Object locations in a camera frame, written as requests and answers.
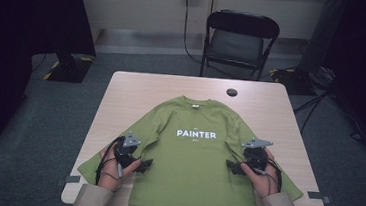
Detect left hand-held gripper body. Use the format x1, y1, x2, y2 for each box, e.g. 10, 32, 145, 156
112, 129, 143, 171

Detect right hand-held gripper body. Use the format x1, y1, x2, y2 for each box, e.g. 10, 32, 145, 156
238, 136, 274, 174

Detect green t-shirt with white print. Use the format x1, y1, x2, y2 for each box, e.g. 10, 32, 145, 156
74, 86, 312, 206

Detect person's right hand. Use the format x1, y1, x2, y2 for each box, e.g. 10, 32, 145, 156
237, 145, 283, 201

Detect person's left hand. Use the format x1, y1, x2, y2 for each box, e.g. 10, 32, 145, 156
96, 142, 144, 194

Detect grey tape strip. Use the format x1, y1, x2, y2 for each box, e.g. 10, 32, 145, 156
65, 173, 82, 185
306, 190, 332, 204

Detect dark round table grommet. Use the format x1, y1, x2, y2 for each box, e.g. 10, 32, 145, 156
225, 87, 239, 99

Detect black tripod legs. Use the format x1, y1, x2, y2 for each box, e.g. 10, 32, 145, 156
291, 87, 334, 138

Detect black stand base yellow stripes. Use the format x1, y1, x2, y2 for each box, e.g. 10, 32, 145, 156
42, 50, 96, 86
267, 65, 319, 98

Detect black folding chair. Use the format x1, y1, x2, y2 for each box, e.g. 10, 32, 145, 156
198, 7, 283, 84

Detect grey curtain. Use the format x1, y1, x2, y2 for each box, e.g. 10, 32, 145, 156
297, 0, 342, 76

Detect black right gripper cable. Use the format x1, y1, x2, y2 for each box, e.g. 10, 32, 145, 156
254, 156, 285, 194

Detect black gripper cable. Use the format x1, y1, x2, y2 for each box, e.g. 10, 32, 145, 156
94, 134, 128, 194
254, 156, 285, 194

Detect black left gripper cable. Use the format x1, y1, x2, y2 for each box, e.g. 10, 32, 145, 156
94, 134, 128, 194

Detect coiled cable bundle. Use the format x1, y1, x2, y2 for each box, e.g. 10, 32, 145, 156
311, 65, 338, 91

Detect black power cable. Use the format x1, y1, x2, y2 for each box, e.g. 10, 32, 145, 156
176, 0, 244, 81

